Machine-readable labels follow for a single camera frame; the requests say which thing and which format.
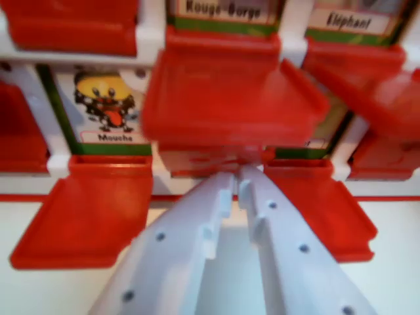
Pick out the red flap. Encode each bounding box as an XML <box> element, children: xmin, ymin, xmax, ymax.
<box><xmin>9</xmin><ymin>154</ymin><xmax>153</xmax><ymax>270</ymax></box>
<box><xmin>140</xmin><ymin>26</ymin><xmax>331</xmax><ymax>142</ymax></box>
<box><xmin>157</xmin><ymin>140</ymin><xmax>267</xmax><ymax>180</ymax></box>
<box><xmin>346</xmin><ymin>129</ymin><xmax>420</xmax><ymax>180</ymax></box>
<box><xmin>5</xmin><ymin>0</ymin><xmax>139</xmax><ymax>57</ymax></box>
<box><xmin>0</xmin><ymin>80</ymin><xmax>52</xmax><ymax>174</ymax></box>
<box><xmin>261</xmin><ymin>157</ymin><xmax>379</xmax><ymax>264</ymax></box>
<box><xmin>302</xmin><ymin>38</ymin><xmax>420</xmax><ymax>140</ymax></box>

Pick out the red flap beside pushed flap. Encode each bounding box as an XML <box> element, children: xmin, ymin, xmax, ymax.
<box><xmin>261</xmin><ymin>157</ymin><xmax>379</xmax><ymax>264</ymax></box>

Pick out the red flap below Mouche card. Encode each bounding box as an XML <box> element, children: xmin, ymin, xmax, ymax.
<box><xmin>9</xmin><ymin>154</ymin><xmax>153</xmax><ymax>270</ymax></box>

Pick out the upright red flap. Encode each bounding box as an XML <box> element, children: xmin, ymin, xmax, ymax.
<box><xmin>346</xmin><ymin>129</ymin><xmax>420</xmax><ymax>180</ymax></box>
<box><xmin>5</xmin><ymin>0</ymin><xmax>139</xmax><ymax>57</ymax></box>
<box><xmin>0</xmin><ymin>80</ymin><xmax>52</xmax><ymax>174</ymax></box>

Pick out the red flap below Rouge-Gorge card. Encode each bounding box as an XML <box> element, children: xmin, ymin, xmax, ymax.
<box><xmin>140</xmin><ymin>26</ymin><xmax>331</xmax><ymax>142</ymax></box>

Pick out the red flap below Elephant card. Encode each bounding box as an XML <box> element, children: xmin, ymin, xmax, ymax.
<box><xmin>302</xmin><ymin>38</ymin><xmax>420</xmax><ymax>140</ymax></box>

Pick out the partly hidden green-edged picture card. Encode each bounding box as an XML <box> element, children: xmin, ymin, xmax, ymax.
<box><xmin>271</xmin><ymin>94</ymin><xmax>350</xmax><ymax>161</ymax></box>

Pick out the Mouche fly picture card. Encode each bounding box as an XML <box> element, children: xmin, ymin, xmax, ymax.
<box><xmin>36</xmin><ymin>64</ymin><xmax>154</xmax><ymax>157</ymax></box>

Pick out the red and white game board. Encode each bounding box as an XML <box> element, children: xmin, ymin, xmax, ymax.
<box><xmin>0</xmin><ymin>0</ymin><xmax>420</xmax><ymax>270</ymax></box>

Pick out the Elephant picture card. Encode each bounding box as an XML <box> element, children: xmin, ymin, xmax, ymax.
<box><xmin>304</xmin><ymin>0</ymin><xmax>410</xmax><ymax>47</ymax></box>

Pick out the Rouge-Gorge picture card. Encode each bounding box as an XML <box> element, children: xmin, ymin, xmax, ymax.
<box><xmin>166</xmin><ymin>0</ymin><xmax>282</xmax><ymax>37</ymax></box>

